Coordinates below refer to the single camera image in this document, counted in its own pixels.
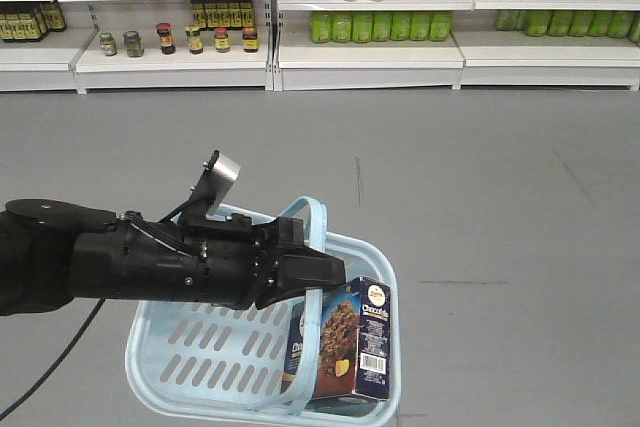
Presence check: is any white supermarket shelving unit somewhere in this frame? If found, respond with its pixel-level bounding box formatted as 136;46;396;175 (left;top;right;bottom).
1;0;639;94

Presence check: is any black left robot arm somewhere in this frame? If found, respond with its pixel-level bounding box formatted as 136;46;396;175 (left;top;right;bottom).
1;199;346;316

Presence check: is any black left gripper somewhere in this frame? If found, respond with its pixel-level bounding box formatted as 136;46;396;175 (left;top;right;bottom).
179;214;346;310

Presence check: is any light blue plastic basket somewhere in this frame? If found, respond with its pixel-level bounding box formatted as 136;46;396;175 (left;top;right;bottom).
124;195;401;427

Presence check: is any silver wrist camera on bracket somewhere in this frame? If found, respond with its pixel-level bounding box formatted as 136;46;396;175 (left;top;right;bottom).
186;150;241;217

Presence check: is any dark blue chocolate cookie box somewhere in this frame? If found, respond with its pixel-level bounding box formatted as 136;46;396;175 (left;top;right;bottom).
311;276;391;402

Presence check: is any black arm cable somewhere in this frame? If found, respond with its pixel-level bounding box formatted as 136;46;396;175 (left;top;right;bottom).
0;297;104;416

